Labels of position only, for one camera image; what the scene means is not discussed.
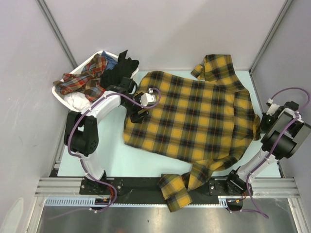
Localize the white slotted cable duct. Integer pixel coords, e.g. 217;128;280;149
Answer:
45;197;227;208

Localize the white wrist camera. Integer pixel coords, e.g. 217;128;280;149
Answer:
266;99;280;116
140;88;156;106

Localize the corner aluminium post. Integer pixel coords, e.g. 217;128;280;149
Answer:
248;0;294;75
36;0;78;68

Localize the red plaid shirt in basket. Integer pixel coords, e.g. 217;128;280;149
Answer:
53;54;108;102

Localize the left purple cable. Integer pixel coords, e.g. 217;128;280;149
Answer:
50;87;162;215

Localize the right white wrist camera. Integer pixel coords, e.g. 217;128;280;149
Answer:
266;99;280;116

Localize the aluminium frame rail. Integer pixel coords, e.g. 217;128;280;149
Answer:
35;177;300;198

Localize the white shirt in basket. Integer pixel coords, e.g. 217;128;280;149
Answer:
64;92;91;111

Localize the yellow plaid long sleeve shirt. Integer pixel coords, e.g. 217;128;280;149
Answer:
123;54;260;212

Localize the black shirt in basket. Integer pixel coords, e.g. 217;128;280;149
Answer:
100;50;139;90

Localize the right corner aluminium post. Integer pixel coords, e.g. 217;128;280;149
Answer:
248;0;294;75

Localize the left corner aluminium post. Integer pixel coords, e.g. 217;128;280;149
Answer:
36;0;78;68

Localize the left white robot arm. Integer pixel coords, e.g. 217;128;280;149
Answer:
64;77;156;194

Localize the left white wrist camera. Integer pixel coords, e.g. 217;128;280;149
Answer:
140;88;156;106

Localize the blue shirt in basket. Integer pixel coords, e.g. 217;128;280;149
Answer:
102;51;118;71

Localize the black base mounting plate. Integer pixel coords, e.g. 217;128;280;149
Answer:
79;177;242;205

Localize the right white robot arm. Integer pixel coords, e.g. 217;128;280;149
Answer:
224;100;311;195

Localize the white plastic laundry basket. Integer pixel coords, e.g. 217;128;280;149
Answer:
52;50;139;112

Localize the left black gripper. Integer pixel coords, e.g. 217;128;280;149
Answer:
121;93;149;123

